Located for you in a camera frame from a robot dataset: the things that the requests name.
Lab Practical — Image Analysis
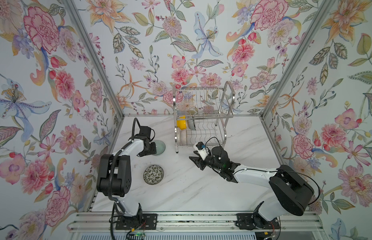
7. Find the dark blue patterned bowl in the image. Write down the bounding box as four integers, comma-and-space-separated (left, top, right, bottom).
187, 119, 196, 131

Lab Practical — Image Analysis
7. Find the pink glass bowl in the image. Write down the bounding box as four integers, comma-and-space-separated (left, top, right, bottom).
179, 130, 188, 146

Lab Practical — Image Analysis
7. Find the green glass bowl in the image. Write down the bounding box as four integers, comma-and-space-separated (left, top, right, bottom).
153, 140, 166, 156

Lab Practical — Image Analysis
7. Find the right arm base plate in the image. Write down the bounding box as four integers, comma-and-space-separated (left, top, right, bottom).
235, 213, 281, 231

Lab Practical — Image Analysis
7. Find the black white speckled bowl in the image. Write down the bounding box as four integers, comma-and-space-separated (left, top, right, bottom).
143, 165, 164, 185

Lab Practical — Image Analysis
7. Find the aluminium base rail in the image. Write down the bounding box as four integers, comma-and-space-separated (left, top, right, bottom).
67, 212, 323, 233

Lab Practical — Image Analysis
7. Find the steel two-tier dish rack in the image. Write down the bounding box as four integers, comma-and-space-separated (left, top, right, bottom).
170, 82, 236, 154

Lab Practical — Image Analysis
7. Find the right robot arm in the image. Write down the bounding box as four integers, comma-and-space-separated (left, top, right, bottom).
189, 142, 315, 229

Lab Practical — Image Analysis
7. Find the black corrugated cable hose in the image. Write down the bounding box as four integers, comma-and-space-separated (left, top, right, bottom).
107, 117, 141, 240

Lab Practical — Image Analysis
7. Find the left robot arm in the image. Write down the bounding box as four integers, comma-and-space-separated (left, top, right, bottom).
96, 126, 156, 219

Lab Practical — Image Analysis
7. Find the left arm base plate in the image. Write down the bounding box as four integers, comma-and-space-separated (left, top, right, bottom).
115, 214, 158, 230

